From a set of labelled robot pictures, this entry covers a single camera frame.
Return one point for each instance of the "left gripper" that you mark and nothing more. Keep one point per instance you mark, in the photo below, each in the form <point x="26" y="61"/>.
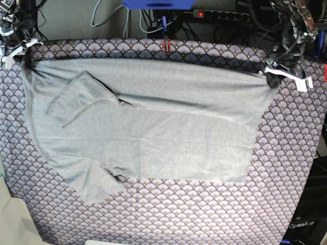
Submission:
<point x="293" y="62"/>

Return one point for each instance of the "grey T-shirt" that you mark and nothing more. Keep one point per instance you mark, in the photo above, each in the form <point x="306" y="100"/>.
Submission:
<point x="93" y="120"/>

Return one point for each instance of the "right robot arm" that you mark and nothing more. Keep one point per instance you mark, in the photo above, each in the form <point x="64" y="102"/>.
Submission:
<point x="19" y="29"/>

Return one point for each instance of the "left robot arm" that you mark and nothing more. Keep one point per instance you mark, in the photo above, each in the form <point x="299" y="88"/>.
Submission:
<point x="298" y="30"/>

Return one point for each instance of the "red black table clamp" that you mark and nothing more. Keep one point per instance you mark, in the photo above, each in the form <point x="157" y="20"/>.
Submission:
<point x="166" y="42"/>

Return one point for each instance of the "black OpenArm box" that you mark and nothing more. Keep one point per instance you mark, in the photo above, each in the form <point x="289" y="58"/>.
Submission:
<point x="308" y="225"/>

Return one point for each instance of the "patterned fan-print tablecloth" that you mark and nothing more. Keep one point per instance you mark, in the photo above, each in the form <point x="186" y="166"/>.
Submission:
<point x="168" y="211"/>

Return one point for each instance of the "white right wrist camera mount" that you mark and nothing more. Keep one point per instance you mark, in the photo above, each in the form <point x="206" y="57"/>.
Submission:
<point x="8" y="54"/>

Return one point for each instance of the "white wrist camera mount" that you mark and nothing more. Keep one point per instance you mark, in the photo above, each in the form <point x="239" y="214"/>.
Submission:
<point x="302" y="84"/>
<point x="8" y="54"/>

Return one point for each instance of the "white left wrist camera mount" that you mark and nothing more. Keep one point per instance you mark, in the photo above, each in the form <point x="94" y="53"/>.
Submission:
<point x="302" y="84"/>

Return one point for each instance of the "black power strip red switch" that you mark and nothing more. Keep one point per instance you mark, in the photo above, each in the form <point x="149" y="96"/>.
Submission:
<point x="221" y="15"/>

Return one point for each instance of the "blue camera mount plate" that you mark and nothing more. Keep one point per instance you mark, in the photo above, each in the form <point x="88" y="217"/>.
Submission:
<point x="159" y="4"/>

